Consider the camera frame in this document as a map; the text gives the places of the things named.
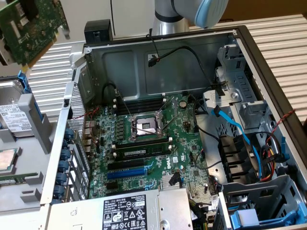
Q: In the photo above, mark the green graphics card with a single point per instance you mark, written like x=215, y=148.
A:
x=28, y=31

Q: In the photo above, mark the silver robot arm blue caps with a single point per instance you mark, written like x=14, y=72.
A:
x=168, y=21

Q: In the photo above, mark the CPU socket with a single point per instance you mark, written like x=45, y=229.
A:
x=146, y=127

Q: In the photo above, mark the thin metal locking lever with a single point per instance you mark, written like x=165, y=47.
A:
x=166, y=104
x=126, y=106

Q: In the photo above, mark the empty black RAM slot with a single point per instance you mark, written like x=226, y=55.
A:
x=141, y=143

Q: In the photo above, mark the silver coin battery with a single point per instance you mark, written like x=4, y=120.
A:
x=183, y=103

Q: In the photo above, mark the installed green RAM stick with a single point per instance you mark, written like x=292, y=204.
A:
x=141, y=152

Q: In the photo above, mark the open metal PC case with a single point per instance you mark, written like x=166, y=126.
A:
x=168, y=74

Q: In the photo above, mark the green motherboard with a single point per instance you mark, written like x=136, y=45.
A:
x=182, y=148

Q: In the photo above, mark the long black expansion slot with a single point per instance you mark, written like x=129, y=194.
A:
x=126, y=164

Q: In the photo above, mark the blue expansion slot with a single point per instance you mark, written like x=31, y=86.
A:
x=127, y=173

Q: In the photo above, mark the silver chipset heat sink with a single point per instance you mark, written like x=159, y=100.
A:
x=165, y=182

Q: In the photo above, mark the short black expansion slot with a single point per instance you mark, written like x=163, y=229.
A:
x=112, y=187

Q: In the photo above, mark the blue slot retention clip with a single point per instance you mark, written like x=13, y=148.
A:
x=68, y=133
x=56, y=201
x=61, y=178
x=65, y=154
x=58, y=191
x=63, y=165

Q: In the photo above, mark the metal disk bay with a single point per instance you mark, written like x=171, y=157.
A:
x=239, y=79

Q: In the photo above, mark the black box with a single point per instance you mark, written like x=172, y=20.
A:
x=96, y=31

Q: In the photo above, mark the silver power supply unit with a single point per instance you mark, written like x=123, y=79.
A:
x=91, y=210

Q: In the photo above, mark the grey parts rack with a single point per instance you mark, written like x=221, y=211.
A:
x=31, y=153

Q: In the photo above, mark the grey disk bay cage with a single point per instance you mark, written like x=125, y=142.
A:
x=261, y=191

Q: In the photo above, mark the silver hard disk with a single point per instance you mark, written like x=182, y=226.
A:
x=12, y=115

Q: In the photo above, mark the loose green RAM stick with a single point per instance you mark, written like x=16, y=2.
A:
x=16, y=178

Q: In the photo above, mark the silver CPU chip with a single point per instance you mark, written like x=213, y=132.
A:
x=7, y=159

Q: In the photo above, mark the black chassis intrusion switch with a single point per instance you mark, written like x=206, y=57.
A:
x=66, y=102

